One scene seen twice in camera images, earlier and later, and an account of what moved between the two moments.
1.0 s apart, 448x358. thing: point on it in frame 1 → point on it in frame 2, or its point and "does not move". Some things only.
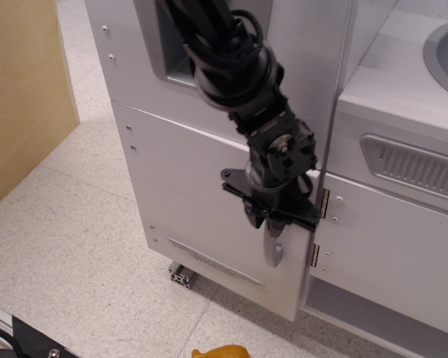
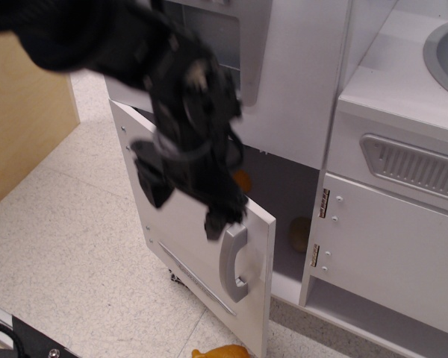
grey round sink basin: (443, 56) does not move
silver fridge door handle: (273, 246) → (233, 239)
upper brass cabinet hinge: (325, 202) does not move
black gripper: (287, 201) → (204, 152)
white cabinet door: (404, 256) does not move
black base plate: (33, 344) does not move
